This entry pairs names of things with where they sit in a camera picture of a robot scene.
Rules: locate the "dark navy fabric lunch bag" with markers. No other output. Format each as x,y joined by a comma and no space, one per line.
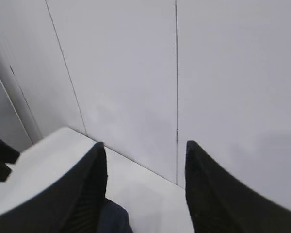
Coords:
113,219

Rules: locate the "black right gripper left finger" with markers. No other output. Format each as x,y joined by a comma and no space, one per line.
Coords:
70,205

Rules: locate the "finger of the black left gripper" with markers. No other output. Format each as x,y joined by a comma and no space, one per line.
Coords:
8,155

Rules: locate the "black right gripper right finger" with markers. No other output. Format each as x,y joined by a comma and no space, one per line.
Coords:
219,203

